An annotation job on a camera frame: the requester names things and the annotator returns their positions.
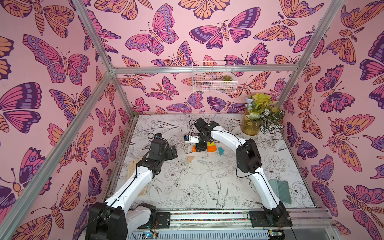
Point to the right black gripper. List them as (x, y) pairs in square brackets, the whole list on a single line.
[(201, 144)]

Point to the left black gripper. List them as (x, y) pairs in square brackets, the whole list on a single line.
[(170, 156)]

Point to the natural wood triangle block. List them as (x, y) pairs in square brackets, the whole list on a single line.
[(190, 159)]

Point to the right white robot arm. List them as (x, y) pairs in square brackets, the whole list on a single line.
[(248, 161)]

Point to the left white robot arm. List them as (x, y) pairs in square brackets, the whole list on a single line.
[(126, 195)]

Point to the amber glass vase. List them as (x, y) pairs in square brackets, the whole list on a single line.
[(248, 126)]

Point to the small potted succulent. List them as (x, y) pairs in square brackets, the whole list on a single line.
[(227, 78)]

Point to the artificial plant bouquet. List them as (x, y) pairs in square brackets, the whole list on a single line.
[(263, 110)]

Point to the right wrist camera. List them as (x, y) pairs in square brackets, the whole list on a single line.
[(191, 139)]

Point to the white wire basket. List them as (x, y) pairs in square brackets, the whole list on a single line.
[(208, 79)]

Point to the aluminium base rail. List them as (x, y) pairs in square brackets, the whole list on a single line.
[(238, 224)]

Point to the aluminium frame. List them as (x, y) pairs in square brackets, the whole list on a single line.
[(23, 204)]

